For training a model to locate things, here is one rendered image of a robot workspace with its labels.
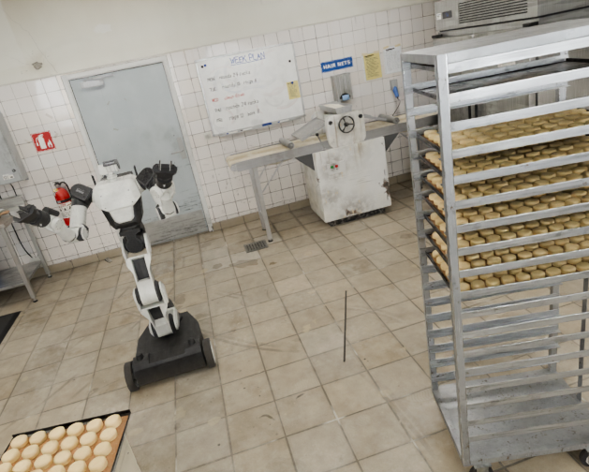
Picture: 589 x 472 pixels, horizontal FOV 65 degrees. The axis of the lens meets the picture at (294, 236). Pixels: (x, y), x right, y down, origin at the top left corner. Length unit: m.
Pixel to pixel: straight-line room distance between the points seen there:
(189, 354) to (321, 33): 3.97
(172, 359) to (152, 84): 3.30
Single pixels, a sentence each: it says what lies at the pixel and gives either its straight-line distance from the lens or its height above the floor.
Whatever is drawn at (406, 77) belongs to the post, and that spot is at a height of 1.73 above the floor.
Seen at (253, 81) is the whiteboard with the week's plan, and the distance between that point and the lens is 5.61.
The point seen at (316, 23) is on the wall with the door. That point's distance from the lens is 5.80.
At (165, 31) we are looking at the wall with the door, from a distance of 5.56.
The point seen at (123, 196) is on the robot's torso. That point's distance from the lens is 3.03.
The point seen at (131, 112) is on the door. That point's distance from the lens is 5.62.
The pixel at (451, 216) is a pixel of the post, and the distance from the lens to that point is 1.66.
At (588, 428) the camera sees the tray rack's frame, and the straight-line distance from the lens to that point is 2.56.
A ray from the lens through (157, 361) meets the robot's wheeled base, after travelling 3.29.
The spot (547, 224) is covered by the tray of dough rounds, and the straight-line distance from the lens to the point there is 1.97.
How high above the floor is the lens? 1.92
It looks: 22 degrees down
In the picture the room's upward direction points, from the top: 11 degrees counter-clockwise
